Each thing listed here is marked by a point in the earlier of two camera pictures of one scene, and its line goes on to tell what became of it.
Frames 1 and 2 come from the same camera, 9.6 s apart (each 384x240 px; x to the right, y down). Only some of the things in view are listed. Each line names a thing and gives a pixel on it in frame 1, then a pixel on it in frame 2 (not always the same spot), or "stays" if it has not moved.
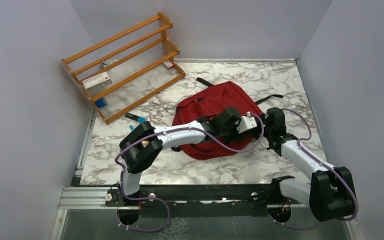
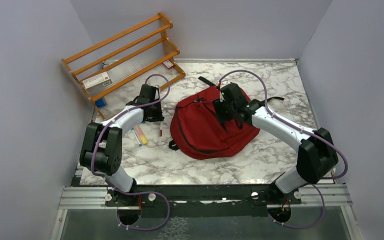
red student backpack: x=207 y=103 stays
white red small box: x=96 y=82 stays
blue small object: x=100 y=102 stays
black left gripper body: x=231 y=134 → x=156 y=113
